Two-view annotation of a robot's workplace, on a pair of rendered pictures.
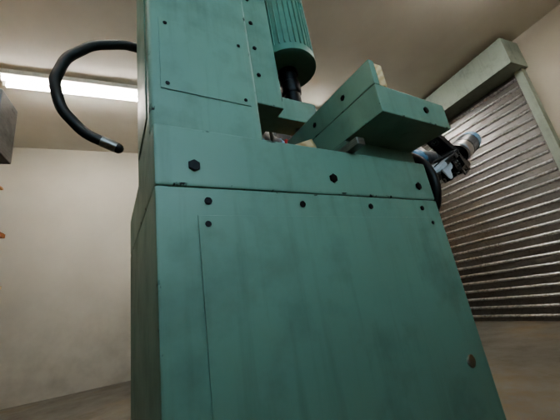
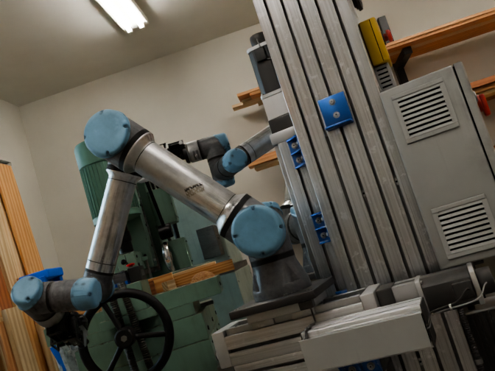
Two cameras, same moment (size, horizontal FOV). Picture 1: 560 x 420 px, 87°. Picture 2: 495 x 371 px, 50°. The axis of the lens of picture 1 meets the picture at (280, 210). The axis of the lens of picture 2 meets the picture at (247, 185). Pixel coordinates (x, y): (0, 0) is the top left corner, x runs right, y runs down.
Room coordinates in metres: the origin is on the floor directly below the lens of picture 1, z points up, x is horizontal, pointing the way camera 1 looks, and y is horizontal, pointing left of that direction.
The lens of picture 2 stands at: (2.12, -1.55, 0.94)
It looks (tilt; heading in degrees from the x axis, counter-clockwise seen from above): 7 degrees up; 119
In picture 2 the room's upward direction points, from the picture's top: 17 degrees counter-clockwise
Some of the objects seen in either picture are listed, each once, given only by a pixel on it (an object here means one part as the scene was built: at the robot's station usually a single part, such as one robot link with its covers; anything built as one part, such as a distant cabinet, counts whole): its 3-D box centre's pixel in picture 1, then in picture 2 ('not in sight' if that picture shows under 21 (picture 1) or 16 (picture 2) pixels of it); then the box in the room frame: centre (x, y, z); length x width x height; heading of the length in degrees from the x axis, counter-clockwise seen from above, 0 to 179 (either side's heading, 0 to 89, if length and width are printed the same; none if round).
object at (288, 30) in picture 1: (279, 33); (107, 182); (0.73, -0.09, 1.35); 0.18 x 0.18 x 0.31
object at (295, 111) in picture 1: (290, 120); (132, 264); (0.72, -0.07, 1.03); 0.14 x 0.07 x 0.09; 122
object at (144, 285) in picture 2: not in sight; (127, 299); (0.83, -0.25, 0.91); 0.15 x 0.14 x 0.09; 32
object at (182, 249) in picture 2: not in sight; (178, 254); (0.77, 0.15, 1.02); 0.09 x 0.07 x 0.12; 32
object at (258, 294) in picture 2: not in sight; (277, 274); (1.45, -0.35, 0.87); 0.15 x 0.15 x 0.10
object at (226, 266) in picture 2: not in sight; (152, 288); (0.78, -0.06, 0.92); 0.62 x 0.02 x 0.04; 32
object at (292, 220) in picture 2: not in sight; (309, 221); (1.37, 0.14, 0.98); 0.13 x 0.12 x 0.14; 142
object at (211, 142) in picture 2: not in sight; (213, 146); (1.14, 0.06, 1.34); 0.11 x 0.08 x 0.09; 32
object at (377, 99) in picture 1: (337, 174); (135, 309); (0.79, -0.18, 0.87); 0.61 x 0.30 x 0.06; 32
